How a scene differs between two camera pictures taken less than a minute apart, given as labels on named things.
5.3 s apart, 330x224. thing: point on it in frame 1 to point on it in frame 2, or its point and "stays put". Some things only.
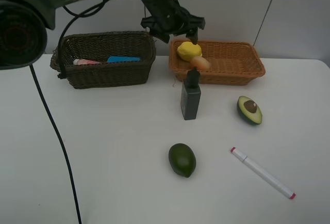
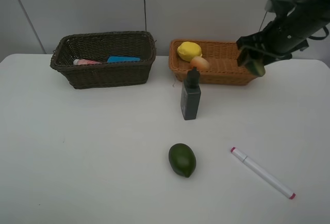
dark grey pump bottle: (190, 95) stays put
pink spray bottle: (83, 61) stays put
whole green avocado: (182, 159) stays put
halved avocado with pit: (249, 110) to (257, 67)
